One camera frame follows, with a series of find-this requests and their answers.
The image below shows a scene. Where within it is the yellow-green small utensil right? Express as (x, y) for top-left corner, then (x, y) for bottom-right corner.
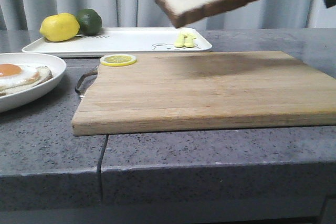
(184, 34), (196, 48)

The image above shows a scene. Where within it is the white round plate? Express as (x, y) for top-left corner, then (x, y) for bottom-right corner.
(1, 52), (66, 112)

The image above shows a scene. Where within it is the white rectangular tray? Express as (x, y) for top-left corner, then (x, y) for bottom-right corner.
(22, 27), (212, 58)

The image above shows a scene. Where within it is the yellow lemon slice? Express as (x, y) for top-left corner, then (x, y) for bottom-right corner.
(100, 54), (137, 67)

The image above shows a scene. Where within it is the green lime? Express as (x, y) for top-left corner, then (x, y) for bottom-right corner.
(76, 9), (102, 36)

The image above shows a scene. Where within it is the grey curtain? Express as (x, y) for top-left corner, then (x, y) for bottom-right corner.
(1, 0), (335, 30)

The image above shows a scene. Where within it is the fried egg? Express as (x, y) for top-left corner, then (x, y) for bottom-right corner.
(1, 63), (40, 90)

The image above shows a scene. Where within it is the yellow-green small utensil left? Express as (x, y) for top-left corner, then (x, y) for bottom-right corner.
(174, 33), (185, 48)

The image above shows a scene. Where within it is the wooden cutting board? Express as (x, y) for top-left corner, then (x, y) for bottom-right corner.
(72, 51), (335, 136)

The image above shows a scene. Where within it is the yellow-green small utensil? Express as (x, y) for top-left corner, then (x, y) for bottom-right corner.
(184, 34), (196, 48)
(174, 33), (185, 48)

